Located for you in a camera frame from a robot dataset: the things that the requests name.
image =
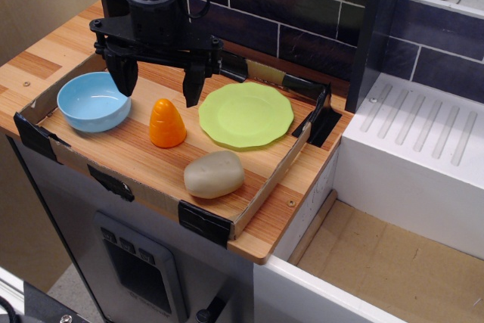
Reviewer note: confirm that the orange toy carrot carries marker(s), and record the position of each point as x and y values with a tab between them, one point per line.
166	126

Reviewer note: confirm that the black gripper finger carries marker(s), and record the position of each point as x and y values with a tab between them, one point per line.
193	83
123	70

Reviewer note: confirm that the dark grey vertical post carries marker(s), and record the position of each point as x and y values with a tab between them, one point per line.
371	50

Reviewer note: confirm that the beige toy potato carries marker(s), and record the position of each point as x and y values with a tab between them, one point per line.
214	175

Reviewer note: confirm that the grey toy oven front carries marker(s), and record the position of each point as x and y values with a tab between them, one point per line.
137	265

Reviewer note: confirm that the green plastic plate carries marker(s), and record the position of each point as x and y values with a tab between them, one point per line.
245	115

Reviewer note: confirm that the white toy sink basin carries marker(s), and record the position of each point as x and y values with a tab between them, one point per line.
393	229

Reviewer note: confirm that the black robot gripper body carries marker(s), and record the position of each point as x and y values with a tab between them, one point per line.
164	35

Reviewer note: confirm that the light blue plastic bowl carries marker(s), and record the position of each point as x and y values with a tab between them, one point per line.
92	102

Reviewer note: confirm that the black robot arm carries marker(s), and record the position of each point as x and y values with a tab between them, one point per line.
157	32

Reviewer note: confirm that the cardboard fence with black tape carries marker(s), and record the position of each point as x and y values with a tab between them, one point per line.
260	211

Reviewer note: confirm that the black device bottom left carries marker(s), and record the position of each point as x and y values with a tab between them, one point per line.
29	304

